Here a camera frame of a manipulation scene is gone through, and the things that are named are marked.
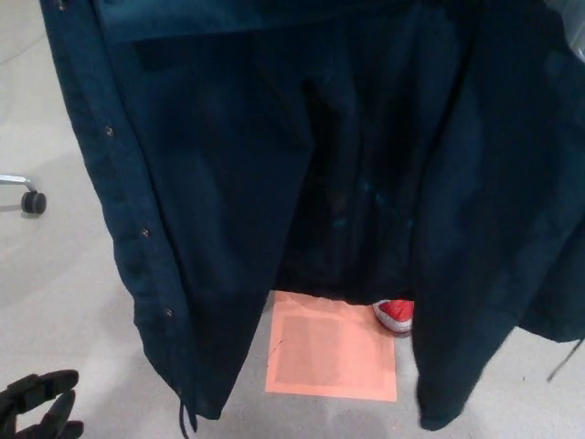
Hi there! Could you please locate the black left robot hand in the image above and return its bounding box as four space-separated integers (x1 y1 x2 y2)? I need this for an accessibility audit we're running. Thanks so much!
0 369 85 439

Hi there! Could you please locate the dark teal coat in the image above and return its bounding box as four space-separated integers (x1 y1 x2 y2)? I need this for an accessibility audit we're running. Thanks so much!
41 0 585 439

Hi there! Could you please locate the black chair caster wheel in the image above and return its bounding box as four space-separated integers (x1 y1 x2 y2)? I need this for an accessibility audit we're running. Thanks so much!
20 190 48 214

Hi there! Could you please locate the silver chair base leg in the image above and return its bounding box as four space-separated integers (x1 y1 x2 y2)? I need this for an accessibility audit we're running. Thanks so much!
0 173 38 193

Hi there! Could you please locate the orange floor tape square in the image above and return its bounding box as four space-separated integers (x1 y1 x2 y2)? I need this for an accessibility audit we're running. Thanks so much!
265 289 398 403

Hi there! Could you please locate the red white left sneaker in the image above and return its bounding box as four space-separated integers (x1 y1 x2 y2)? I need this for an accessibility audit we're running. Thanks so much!
373 298 415 338

